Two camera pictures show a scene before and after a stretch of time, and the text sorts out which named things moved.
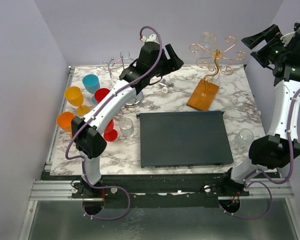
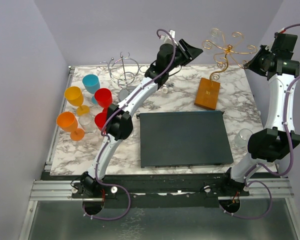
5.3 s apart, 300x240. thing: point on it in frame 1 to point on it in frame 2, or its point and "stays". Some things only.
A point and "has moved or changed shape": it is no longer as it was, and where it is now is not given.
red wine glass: x=100 y=93 stays
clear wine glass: x=242 y=139 stays
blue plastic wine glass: x=92 y=83 stays
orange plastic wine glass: x=64 y=120 stays
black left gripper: x=173 y=64 to x=189 y=52
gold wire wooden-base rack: x=202 y=98 has moved or changed shape
